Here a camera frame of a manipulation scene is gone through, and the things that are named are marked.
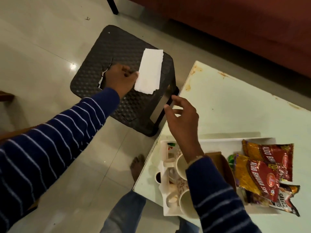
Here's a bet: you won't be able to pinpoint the person's left hand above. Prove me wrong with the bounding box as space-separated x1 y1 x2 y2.
106 64 139 99

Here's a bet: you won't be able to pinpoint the person's right hand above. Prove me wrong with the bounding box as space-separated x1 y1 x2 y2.
164 95 204 163

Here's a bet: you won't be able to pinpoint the white paper napkins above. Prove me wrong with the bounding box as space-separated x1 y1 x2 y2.
134 48 164 95

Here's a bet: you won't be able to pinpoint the white floral tray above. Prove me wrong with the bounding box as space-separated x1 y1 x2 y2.
159 138 276 217

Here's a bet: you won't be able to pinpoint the white floral mug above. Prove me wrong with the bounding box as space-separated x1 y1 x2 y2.
165 154 189 181
179 189 200 219

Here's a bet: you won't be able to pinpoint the wooden napkin holder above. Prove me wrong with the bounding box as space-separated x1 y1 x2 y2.
205 151 237 192

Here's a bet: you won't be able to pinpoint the red aloo bhujia packet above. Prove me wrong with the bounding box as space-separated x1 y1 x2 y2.
234 154 280 203
242 140 294 182

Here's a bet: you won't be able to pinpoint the salted peanuts packet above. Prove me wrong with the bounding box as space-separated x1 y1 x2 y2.
245 183 301 217

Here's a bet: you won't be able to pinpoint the person's left forearm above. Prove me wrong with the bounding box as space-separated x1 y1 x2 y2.
0 87 121 233

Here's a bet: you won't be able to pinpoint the person's right forearm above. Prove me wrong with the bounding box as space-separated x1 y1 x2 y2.
186 156 262 233

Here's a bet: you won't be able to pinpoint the person's right leg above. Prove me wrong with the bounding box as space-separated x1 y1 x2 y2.
179 217 200 233

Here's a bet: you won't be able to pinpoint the person's leg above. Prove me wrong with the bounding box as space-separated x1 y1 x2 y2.
179 217 200 233
101 154 146 233

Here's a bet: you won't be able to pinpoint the person's left leg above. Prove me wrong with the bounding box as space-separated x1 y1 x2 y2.
101 154 146 233

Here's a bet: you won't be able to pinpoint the dark plastic stool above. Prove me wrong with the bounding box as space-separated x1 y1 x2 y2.
70 24 180 138

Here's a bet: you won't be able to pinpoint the red sofa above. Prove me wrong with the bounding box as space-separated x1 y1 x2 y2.
106 0 311 79

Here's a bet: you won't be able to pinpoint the wooden armchair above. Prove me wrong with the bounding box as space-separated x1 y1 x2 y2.
0 91 40 211

